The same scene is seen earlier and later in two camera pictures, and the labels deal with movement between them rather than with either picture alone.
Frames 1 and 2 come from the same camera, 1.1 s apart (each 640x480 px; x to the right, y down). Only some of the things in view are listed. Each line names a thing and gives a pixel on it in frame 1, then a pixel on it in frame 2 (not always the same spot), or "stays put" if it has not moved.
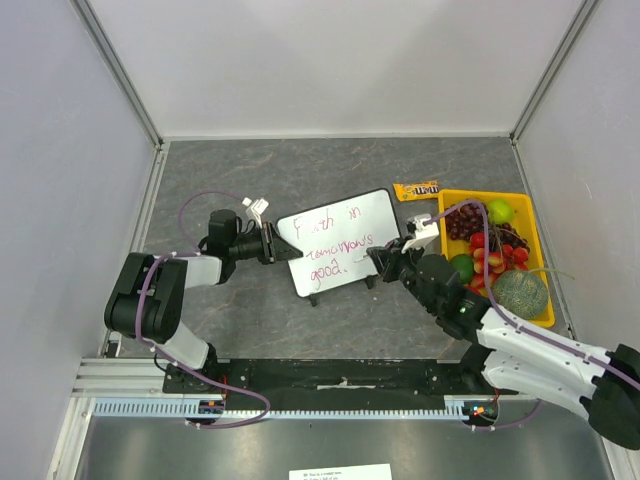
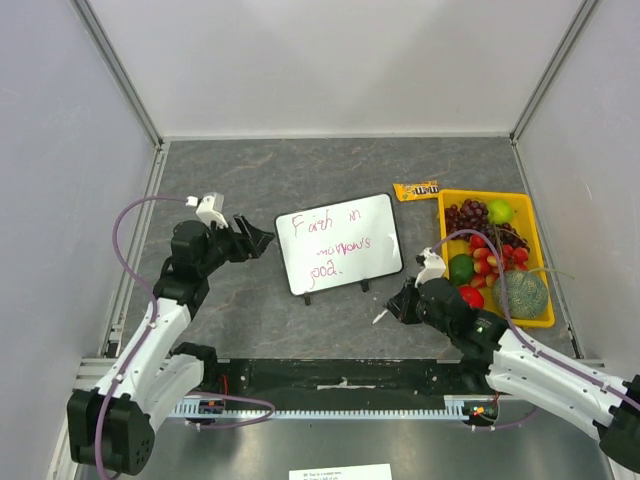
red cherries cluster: [506, 260] stays put
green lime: [463, 264] stays put
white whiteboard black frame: [335, 238] stays put
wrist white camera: [257, 209] to [209, 209]
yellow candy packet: [416, 190] stays put
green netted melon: [522, 292] stays put
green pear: [500, 211] stays put
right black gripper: [398, 261] to [410, 301]
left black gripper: [274, 248] to [250, 243]
